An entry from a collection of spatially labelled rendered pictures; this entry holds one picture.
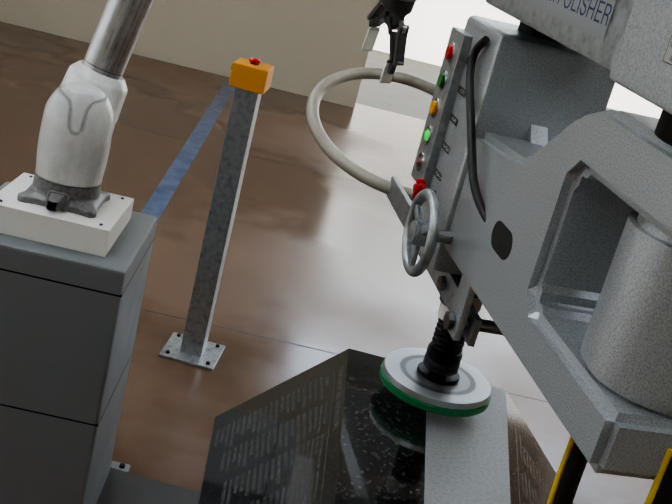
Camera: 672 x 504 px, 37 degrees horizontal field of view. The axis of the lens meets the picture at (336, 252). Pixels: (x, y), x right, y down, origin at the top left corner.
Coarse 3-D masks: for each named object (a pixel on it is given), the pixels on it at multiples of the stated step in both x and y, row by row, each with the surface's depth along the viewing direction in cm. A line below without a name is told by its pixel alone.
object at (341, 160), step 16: (336, 80) 250; (400, 80) 260; (416, 80) 260; (320, 96) 243; (320, 128) 233; (320, 144) 231; (336, 160) 229; (352, 176) 228; (368, 176) 226; (384, 192) 227
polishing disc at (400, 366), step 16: (400, 352) 200; (416, 352) 202; (384, 368) 193; (400, 368) 194; (416, 368) 195; (464, 368) 200; (400, 384) 188; (416, 384) 189; (432, 384) 191; (464, 384) 194; (480, 384) 196; (432, 400) 185; (448, 400) 186; (464, 400) 188; (480, 400) 189
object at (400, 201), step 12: (396, 180) 224; (396, 192) 221; (396, 204) 219; (408, 204) 211; (420, 252) 198; (432, 276) 189; (444, 276) 181; (444, 288) 181; (456, 288) 176; (444, 300) 180; (444, 324) 168; (468, 324) 168; (480, 324) 165; (492, 324) 169; (468, 336) 167
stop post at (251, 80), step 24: (240, 72) 328; (264, 72) 327; (240, 96) 332; (240, 120) 335; (240, 144) 338; (240, 168) 340; (216, 192) 344; (216, 216) 347; (216, 240) 350; (216, 264) 353; (216, 288) 357; (192, 312) 360; (192, 336) 363; (192, 360) 361; (216, 360) 366
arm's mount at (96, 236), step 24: (0, 192) 234; (0, 216) 227; (24, 216) 226; (48, 216) 226; (72, 216) 230; (96, 216) 234; (120, 216) 239; (48, 240) 228; (72, 240) 228; (96, 240) 228
